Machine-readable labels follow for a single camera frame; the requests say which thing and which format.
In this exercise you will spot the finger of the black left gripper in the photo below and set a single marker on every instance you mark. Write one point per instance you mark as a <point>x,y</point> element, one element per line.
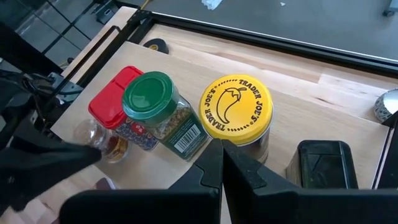
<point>46,168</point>

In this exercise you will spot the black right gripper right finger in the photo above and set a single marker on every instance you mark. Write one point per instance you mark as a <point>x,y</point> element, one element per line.
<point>239,180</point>

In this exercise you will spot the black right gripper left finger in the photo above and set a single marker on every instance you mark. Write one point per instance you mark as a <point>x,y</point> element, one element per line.
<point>211,174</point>

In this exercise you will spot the clear glass spice jar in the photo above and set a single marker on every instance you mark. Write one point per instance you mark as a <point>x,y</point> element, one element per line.
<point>90,132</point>

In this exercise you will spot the yellow-lid spice jar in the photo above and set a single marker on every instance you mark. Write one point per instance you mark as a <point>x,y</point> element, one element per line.
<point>236,109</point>

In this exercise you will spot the dark green box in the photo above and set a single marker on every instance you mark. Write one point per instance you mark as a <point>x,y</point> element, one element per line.
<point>323,165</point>

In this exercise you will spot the red-lid spice jar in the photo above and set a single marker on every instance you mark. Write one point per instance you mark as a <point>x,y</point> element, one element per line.
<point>107,102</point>

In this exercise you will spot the green-lid spice jar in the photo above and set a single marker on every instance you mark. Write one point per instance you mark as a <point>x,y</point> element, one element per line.
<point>149,96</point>

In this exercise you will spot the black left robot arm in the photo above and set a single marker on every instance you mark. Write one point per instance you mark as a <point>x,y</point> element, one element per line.
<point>21,49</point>

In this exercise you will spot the black tape roll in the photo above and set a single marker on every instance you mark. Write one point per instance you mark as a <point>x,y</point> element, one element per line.
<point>157,46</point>

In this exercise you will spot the speckled metal tin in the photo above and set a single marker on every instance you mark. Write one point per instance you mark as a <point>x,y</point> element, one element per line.
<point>387,105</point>

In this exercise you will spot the white paper scrap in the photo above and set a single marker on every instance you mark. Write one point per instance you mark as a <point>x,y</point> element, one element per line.
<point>211,4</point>

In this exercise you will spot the wooden shelf with black frame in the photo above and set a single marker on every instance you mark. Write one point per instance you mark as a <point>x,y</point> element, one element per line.
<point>311,124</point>

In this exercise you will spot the black table edge rail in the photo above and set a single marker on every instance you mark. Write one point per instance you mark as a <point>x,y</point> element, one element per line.
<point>264,40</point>

